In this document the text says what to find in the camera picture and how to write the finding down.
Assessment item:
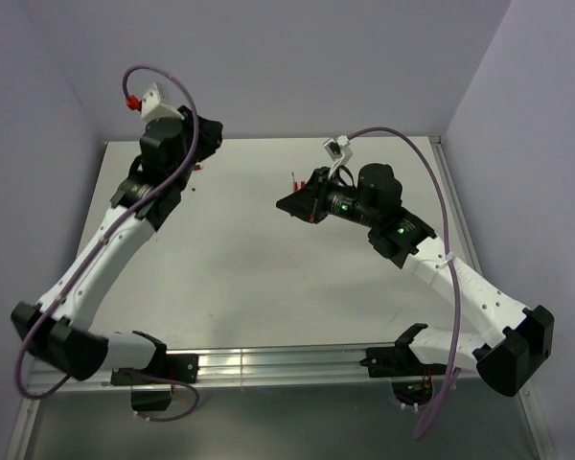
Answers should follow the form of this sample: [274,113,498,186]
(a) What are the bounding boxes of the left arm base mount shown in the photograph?
[109,353,200,423]

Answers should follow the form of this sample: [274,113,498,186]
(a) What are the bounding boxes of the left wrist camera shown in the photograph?
[126,82,184,123]

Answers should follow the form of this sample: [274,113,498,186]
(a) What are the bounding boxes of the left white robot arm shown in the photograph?
[11,106,223,382]

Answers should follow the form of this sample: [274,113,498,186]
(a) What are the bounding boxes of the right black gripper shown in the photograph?
[277,166,379,228]

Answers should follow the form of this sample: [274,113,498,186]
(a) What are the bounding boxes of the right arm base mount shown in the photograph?
[359,346,447,405]

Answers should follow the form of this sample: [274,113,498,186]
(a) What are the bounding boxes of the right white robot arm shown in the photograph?
[276,163,554,397]

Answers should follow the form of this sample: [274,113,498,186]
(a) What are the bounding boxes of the aluminium front rail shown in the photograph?
[26,340,531,390]

